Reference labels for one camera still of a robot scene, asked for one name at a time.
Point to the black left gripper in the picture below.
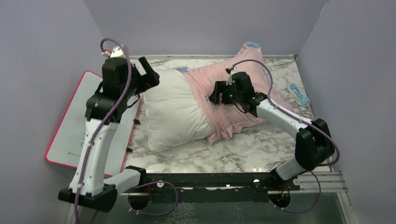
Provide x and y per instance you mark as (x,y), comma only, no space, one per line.
(151,79)

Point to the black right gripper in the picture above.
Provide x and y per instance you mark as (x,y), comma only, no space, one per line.
(220,87)

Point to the white pillow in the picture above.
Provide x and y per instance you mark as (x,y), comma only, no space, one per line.
(174,116)

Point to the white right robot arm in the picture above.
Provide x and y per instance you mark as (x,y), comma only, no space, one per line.
(313,145)

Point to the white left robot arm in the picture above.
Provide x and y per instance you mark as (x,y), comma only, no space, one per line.
(88,187)

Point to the blue plastic object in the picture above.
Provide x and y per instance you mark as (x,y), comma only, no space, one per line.
(299,97)

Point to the pink-framed whiteboard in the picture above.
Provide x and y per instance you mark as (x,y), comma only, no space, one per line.
(67,143)

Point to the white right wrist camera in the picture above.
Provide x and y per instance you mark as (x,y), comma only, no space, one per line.
(229,71)

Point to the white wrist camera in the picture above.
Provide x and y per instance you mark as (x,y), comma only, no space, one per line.
(115,52)
(229,71)

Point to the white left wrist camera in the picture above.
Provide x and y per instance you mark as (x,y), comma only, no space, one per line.
(115,52)

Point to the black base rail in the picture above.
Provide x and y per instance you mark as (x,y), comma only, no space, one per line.
(207,188)

